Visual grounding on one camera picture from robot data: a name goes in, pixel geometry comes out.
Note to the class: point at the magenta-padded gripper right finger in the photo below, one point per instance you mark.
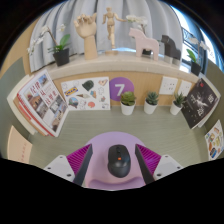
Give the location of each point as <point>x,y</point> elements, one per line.
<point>168,166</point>

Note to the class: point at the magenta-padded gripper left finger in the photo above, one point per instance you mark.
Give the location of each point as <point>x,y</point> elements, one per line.
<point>56,166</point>

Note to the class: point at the black computer mouse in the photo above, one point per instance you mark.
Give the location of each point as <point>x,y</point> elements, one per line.
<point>119,163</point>

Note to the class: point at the purple mouse pad with wrist rest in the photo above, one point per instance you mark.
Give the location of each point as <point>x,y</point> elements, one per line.
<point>100,150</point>

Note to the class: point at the beige card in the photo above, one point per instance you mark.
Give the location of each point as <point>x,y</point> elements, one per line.
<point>18,146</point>

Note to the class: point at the white card with colourful stickers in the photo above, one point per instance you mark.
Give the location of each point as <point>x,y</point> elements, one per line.
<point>215,141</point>

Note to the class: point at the tall spiky plant white pot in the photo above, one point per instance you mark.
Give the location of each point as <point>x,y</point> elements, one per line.
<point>175,108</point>

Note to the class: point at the white leaning books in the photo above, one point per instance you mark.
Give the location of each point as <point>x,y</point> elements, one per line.
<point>25,116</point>

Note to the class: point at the short spiky succulent white pot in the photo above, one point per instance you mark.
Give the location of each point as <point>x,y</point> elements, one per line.
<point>150,107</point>

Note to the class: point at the red white photo magazine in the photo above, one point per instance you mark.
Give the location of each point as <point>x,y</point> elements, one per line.
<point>43,100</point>

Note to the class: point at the rosette succulent in white pot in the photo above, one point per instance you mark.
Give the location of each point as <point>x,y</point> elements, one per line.
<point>127,108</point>

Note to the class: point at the black book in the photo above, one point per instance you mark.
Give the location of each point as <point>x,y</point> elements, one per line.
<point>200,101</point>

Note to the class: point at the white sheet with small pictures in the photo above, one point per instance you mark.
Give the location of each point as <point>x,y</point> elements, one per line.
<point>85,95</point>

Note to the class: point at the purple round sign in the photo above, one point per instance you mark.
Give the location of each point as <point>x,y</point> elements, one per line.
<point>116,90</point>

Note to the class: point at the white orchid in black pot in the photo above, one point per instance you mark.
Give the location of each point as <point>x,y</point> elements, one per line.
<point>135,19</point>
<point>61,56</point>
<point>195,68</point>

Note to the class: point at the dark grey horse figure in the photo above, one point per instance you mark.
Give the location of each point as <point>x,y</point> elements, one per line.
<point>170,48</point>

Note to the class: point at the pink horse figure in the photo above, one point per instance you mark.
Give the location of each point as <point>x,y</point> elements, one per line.
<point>146,43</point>

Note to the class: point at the wooden hand model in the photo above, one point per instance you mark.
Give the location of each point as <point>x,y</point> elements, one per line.
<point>88,36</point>

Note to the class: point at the grey curtain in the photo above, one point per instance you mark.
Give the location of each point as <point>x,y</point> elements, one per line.
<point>66,16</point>

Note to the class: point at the wooden mannequin figure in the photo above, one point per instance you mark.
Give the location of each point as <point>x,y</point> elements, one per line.
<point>111,25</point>

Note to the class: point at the white wall socket panel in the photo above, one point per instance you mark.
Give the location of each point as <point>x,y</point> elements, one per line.
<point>168,85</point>
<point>185,88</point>

